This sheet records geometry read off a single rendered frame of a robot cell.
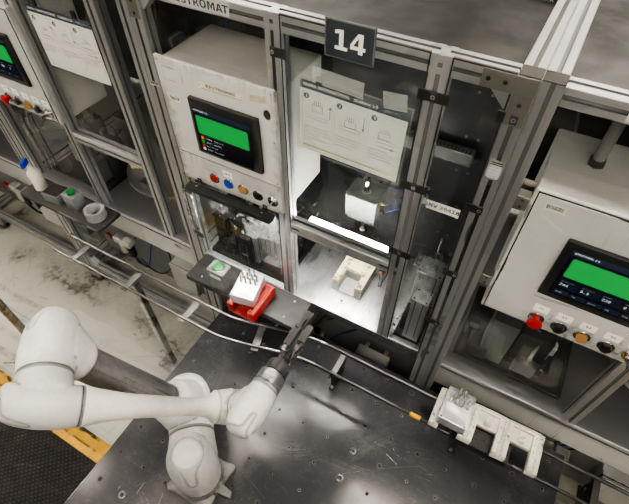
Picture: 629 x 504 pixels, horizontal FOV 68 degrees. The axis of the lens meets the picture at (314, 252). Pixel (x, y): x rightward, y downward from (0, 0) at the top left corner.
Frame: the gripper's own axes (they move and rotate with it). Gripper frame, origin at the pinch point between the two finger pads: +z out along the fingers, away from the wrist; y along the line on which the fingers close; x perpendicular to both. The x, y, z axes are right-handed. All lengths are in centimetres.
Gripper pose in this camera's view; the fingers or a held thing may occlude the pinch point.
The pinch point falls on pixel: (306, 325)
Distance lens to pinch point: 160.5
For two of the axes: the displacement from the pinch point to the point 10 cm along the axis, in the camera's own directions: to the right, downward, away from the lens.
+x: -8.7, -3.7, 3.2
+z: 4.9, -6.7, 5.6
